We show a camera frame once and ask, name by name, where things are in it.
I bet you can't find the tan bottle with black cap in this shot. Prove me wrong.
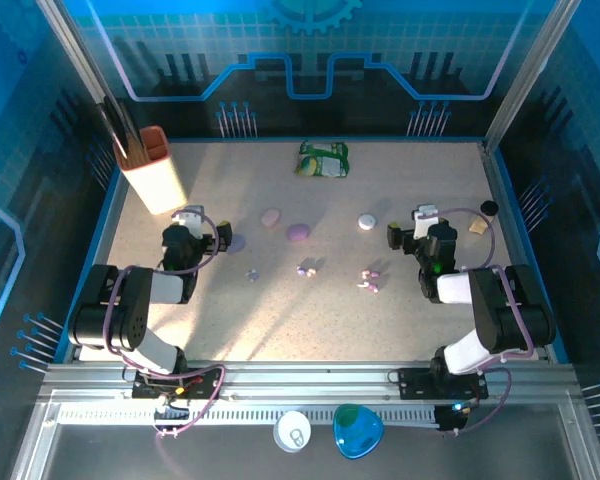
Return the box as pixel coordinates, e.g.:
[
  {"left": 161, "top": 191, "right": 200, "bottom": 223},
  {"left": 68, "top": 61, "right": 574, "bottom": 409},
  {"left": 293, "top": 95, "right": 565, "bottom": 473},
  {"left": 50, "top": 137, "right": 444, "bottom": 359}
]
[{"left": 468, "top": 199, "right": 499, "bottom": 235}]

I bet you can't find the salmon utensil holder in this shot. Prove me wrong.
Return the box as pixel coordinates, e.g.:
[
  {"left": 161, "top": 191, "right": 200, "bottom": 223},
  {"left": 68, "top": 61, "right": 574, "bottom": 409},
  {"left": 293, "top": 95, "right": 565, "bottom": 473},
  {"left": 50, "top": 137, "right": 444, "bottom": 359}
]
[{"left": 112, "top": 125, "right": 189, "bottom": 216}]

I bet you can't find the green snack bag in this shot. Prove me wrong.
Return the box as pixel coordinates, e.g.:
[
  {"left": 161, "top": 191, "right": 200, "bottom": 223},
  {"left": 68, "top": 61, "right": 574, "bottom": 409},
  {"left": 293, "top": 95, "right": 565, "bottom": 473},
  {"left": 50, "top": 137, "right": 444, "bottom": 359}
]
[{"left": 293, "top": 139, "right": 351, "bottom": 180}]

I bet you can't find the black kitchen utensil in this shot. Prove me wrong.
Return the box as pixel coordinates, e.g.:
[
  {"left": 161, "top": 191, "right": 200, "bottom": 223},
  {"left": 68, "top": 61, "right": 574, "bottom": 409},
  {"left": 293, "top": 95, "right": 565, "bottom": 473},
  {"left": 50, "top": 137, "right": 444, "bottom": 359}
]
[{"left": 114, "top": 97, "right": 142, "bottom": 146}]

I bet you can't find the black controller board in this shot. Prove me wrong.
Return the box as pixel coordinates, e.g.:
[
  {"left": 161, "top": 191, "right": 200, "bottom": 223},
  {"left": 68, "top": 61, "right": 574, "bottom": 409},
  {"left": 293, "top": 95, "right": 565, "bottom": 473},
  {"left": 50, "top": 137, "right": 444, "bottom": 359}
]
[{"left": 435, "top": 402, "right": 474, "bottom": 434}]

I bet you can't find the blue triangular plastic container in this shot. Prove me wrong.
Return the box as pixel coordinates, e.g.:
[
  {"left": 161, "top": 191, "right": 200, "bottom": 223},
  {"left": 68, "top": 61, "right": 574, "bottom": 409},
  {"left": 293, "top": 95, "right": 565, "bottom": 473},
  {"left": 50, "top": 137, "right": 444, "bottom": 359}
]
[{"left": 332, "top": 403, "right": 385, "bottom": 460}]

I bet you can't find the white pull-tab can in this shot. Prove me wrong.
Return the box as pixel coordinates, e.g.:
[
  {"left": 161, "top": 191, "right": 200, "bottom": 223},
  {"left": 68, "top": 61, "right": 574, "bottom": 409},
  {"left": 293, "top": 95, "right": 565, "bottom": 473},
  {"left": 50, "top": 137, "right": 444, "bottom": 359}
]
[{"left": 272, "top": 409, "right": 313, "bottom": 454}]

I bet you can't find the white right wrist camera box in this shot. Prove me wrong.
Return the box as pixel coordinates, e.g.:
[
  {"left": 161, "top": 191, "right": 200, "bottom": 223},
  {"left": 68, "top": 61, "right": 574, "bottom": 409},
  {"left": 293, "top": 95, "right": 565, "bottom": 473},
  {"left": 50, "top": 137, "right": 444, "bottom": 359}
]
[{"left": 412, "top": 203, "right": 440, "bottom": 240}]

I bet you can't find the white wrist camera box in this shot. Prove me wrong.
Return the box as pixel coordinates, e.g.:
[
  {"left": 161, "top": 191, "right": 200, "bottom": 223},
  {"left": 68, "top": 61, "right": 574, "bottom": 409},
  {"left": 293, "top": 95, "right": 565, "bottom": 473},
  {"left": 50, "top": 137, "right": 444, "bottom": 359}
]
[
  {"left": 412, "top": 203, "right": 440, "bottom": 240},
  {"left": 181, "top": 204, "right": 207, "bottom": 240}
]

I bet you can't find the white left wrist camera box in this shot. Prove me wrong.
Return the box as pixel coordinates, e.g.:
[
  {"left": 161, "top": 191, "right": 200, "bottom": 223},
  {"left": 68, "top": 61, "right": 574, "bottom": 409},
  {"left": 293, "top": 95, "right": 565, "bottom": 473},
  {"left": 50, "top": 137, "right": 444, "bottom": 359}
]
[{"left": 181, "top": 204, "right": 207, "bottom": 240}]

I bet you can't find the aluminium table side rail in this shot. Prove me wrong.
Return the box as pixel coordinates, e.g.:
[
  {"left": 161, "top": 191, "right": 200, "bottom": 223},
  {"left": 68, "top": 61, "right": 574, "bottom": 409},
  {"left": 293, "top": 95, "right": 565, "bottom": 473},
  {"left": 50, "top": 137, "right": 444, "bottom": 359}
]
[
  {"left": 54, "top": 167, "right": 129, "bottom": 364},
  {"left": 479, "top": 141, "right": 556, "bottom": 362}
]

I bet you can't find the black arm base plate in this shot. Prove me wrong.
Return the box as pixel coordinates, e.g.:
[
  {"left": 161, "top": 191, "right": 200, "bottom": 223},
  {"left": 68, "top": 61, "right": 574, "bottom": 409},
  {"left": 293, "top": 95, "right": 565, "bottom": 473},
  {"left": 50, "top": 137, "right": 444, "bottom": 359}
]
[
  {"left": 131, "top": 367, "right": 221, "bottom": 400},
  {"left": 397, "top": 367, "right": 489, "bottom": 401}
]

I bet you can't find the long aluminium base rail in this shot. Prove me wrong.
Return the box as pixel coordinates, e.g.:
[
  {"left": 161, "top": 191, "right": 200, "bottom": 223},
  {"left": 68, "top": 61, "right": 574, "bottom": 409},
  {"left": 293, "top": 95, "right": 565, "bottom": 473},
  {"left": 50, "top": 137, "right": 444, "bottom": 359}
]
[{"left": 39, "top": 360, "right": 581, "bottom": 401}]

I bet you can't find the white slotted cable duct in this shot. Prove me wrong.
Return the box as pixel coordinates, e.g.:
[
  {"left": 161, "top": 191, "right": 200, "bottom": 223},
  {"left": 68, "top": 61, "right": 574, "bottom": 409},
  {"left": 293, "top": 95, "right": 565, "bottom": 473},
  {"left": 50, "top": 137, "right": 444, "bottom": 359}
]
[{"left": 57, "top": 405, "right": 439, "bottom": 426}]

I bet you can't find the aluminium corner post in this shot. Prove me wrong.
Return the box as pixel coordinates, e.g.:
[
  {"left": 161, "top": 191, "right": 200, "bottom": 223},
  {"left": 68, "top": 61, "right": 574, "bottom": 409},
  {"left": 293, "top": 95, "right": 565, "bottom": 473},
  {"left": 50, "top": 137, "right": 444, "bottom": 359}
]
[
  {"left": 483, "top": 0, "right": 581, "bottom": 151},
  {"left": 37, "top": 0, "right": 126, "bottom": 151}
]

